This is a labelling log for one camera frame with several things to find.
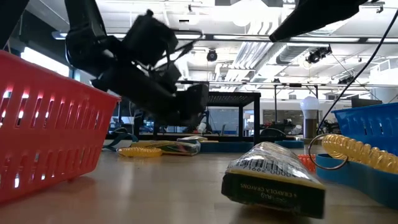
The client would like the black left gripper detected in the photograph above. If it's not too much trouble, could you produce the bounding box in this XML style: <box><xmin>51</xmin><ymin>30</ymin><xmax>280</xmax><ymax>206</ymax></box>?
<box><xmin>91</xmin><ymin>62</ymin><xmax>210</xmax><ymax>128</ymax></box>

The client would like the yellow coil keychain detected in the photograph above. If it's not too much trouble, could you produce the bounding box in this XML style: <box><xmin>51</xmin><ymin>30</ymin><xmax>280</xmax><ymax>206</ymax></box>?
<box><xmin>116</xmin><ymin>146</ymin><xmax>163</xmax><ymax>158</ymax></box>
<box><xmin>307</xmin><ymin>133</ymin><xmax>398</xmax><ymax>175</ymax></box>

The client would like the red coil keychain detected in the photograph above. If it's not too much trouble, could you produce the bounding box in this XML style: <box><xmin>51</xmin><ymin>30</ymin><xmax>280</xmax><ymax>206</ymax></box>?
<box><xmin>297</xmin><ymin>154</ymin><xmax>317</xmax><ymax>173</ymax></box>

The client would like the red plastic basket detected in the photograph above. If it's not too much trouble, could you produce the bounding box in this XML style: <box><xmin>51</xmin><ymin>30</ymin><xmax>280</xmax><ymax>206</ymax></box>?
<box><xmin>0</xmin><ymin>50</ymin><xmax>121</xmax><ymax>205</ymax></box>

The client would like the black mesh shelf riser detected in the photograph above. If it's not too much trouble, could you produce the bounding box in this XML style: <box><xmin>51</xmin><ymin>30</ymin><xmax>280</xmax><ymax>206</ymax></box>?
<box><xmin>134</xmin><ymin>91</ymin><xmax>261</xmax><ymax>146</ymax></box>

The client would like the black overhead light bar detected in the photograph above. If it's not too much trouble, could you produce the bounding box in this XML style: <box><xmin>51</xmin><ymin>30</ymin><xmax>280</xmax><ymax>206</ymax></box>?
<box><xmin>51</xmin><ymin>30</ymin><xmax>398</xmax><ymax>44</ymax></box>

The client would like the black hanging spotlight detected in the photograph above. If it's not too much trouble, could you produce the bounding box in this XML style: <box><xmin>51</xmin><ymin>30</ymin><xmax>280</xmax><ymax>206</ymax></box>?
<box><xmin>306</xmin><ymin>45</ymin><xmax>333</xmax><ymax>65</ymax></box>

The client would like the blue plastic basket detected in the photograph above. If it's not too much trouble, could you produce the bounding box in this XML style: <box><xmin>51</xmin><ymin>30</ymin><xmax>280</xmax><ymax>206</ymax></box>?
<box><xmin>331</xmin><ymin>102</ymin><xmax>398</xmax><ymax>158</ymax></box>

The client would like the black monitor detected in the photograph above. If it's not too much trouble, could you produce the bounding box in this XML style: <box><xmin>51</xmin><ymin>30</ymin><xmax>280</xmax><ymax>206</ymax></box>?
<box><xmin>351</xmin><ymin>98</ymin><xmax>383</xmax><ymax>110</ymax></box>

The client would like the black curved strap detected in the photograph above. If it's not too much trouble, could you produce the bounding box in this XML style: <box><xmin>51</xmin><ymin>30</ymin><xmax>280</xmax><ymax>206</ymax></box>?
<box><xmin>259</xmin><ymin>127</ymin><xmax>287</xmax><ymax>139</ymax></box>
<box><xmin>111</xmin><ymin>126</ymin><xmax>131</xmax><ymax>135</ymax></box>

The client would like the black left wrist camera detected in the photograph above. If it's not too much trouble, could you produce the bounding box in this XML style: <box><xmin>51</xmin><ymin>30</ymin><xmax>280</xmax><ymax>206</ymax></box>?
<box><xmin>123</xmin><ymin>9</ymin><xmax>180</xmax><ymax>68</ymax></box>

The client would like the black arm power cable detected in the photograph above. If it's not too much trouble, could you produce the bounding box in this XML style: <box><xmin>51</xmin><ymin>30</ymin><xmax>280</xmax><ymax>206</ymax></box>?
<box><xmin>316</xmin><ymin>8</ymin><xmax>398</xmax><ymax>133</ymax></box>

